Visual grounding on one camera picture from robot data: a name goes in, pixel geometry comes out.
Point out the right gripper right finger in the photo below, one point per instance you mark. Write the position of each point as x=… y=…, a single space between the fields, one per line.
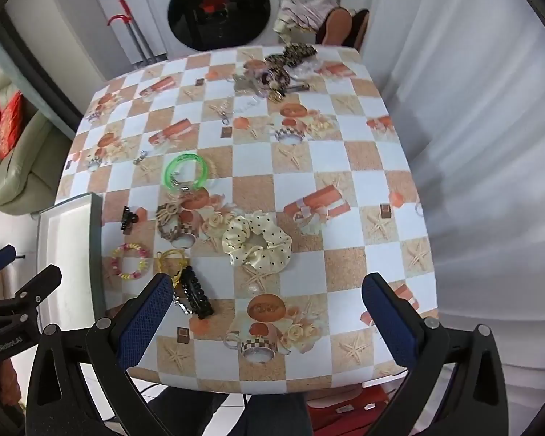
x=418 y=348

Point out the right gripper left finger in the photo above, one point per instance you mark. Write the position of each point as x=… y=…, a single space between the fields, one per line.
x=116 y=345

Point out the black beaded hair clip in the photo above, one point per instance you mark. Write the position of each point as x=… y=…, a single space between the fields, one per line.
x=195 y=295

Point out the small black claw clip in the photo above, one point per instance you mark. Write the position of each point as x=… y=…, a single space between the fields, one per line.
x=128 y=220

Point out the cream bow hair clip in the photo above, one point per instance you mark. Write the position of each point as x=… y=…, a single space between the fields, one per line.
x=166 y=212

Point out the cream polka dot scrunchie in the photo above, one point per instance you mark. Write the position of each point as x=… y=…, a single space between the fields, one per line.
x=254 y=241

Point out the green translucent bangle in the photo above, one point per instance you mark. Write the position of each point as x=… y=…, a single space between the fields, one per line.
x=191 y=168

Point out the silver chain earrings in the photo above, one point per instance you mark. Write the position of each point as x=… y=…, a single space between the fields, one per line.
x=176 y=184

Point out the grey jewelry tray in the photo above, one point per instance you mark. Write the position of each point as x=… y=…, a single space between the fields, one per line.
x=69 y=237

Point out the green leather sofa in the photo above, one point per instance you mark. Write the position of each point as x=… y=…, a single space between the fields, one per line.
x=30 y=173

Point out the small silver charm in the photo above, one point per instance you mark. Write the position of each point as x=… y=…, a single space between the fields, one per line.
x=140 y=158

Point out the checkered printed tablecloth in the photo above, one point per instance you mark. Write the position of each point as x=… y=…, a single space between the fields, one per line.
x=329 y=167

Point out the gold charm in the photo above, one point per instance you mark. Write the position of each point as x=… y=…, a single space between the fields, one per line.
x=276 y=95

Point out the leopard print bow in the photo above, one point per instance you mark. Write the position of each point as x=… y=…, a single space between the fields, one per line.
x=276 y=76

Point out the brown slipper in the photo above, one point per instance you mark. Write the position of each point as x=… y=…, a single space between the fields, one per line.
x=340 y=28

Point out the white washing machine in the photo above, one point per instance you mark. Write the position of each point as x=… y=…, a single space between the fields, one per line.
x=187 y=27

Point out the pink clothes pile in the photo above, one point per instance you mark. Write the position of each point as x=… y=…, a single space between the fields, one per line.
x=301 y=16

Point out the clear crystal chain keyring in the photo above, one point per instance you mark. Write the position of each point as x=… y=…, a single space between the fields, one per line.
x=226 y=109

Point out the red handled mop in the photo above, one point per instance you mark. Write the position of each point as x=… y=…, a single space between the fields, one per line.
x=136 y=35

